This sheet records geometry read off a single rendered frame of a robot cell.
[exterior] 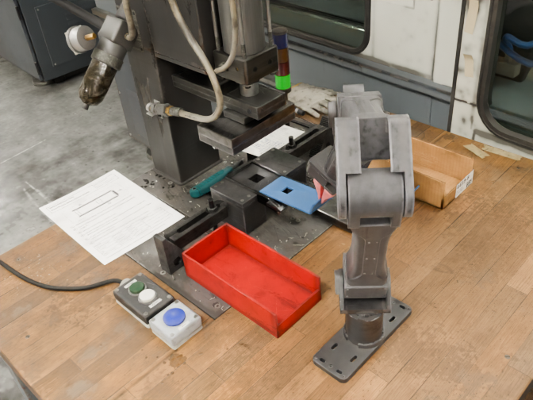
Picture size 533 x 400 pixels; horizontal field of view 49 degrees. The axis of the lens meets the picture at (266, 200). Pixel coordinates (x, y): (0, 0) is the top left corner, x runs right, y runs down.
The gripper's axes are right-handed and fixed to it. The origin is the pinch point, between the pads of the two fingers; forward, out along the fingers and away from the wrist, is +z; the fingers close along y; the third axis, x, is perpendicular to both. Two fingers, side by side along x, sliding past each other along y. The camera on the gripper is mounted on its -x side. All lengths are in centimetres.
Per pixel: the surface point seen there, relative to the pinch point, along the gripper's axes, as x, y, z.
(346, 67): -61, 36, 23
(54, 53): -90, 252, 203
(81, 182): -34, 136, 176
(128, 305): 38.1, 9.7, 14.9
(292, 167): -7.4, 12.6, 9.2
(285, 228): 1.6, 3.6, 14.5
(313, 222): -3.7, 0.7, 13.0
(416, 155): -35.4, -2.4, 8.1
